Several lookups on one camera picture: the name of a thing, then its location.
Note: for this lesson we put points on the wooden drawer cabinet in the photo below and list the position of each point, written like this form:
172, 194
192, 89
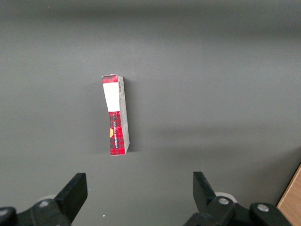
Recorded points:
292, 204

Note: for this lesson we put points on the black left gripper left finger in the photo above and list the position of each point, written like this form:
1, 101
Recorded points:
70, 197

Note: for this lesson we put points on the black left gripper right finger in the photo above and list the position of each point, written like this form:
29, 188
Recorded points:
205, 202

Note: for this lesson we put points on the red and grey carton box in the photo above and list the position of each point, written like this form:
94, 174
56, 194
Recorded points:
116, 131

